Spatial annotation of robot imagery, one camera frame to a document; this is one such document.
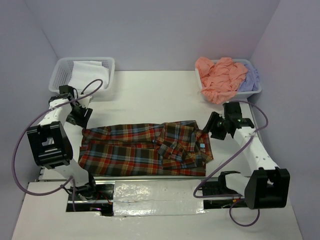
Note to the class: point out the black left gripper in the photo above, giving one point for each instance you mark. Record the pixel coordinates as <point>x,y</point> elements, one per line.
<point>82,121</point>

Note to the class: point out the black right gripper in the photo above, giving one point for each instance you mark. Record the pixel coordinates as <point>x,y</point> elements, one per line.
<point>214,117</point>

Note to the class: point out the plaid flannel long sleeve shirt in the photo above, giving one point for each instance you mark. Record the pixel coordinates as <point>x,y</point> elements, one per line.
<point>146,149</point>

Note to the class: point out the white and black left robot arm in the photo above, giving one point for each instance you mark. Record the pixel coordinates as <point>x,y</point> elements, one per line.
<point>49,142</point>

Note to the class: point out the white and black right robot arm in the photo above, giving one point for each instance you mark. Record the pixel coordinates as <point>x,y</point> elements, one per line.
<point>267,187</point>

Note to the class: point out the white plastic basket right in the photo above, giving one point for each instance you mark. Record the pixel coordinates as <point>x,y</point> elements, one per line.
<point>239,95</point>

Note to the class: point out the white plastic basket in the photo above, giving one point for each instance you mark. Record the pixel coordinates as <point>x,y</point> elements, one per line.
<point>63,69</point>
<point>239,95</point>

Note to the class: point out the white folded cloth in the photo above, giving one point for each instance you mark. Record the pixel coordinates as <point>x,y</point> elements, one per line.
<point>84,72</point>

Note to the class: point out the white plastic basket left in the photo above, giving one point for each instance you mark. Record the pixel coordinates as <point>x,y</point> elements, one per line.
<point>63,69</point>

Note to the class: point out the orange crumpled shirt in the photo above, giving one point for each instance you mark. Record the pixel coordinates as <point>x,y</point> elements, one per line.
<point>220,81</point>

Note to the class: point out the lavender crumpled shirt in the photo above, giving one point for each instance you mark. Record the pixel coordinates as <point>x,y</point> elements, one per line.
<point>251,81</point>

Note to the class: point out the silver foil tape panel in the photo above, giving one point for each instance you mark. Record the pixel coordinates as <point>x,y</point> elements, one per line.
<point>156,198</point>

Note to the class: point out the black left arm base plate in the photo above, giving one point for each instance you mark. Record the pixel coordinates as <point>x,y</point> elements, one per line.
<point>98,200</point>

